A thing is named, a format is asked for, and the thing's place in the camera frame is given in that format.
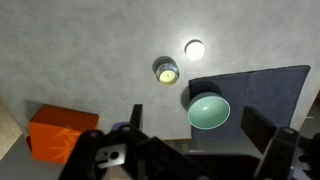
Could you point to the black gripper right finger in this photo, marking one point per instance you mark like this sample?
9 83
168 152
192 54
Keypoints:
257 128

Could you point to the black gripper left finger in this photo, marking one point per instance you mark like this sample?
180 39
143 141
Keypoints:
136 115

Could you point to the round silver metal lid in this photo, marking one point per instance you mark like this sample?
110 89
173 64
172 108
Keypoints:
195 49

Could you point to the dark grey cloth placemat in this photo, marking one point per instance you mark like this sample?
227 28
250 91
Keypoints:
266 86

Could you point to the light wooden slat-back chair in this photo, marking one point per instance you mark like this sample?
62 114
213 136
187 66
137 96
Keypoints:
176 145

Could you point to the mint green bowl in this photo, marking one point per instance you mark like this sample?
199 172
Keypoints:
209 111

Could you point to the small glass candle jar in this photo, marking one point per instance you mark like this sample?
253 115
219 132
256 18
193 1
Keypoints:
167 73

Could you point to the orange cardboard box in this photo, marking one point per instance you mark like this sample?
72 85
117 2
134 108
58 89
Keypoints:
56 133

